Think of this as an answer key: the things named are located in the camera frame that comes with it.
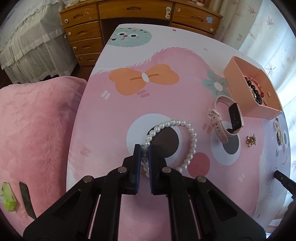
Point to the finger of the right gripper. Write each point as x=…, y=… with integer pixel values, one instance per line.
x=287, y=183

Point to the black flat strip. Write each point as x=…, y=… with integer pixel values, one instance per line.
x=27, y=200

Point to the gold flower brooch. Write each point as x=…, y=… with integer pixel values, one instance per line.
x=251, y=140

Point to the cartoon printed table mat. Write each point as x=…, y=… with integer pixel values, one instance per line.
x=147, y=75

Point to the white floral curtain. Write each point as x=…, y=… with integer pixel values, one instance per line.
x=259, y=30

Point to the pink smart watch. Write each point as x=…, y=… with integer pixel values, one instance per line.
x=225, y=117

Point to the pink plastic tray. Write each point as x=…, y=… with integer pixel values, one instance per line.
x=252, y=90

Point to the green packet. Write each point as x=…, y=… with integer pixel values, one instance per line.
x=8, y=198

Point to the wooden desk with drawers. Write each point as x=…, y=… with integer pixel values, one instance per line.
x=89, y=24

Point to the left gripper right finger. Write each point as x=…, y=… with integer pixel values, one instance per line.
x=198, y=210

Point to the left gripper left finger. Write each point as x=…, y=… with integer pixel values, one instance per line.
x=90, y=210

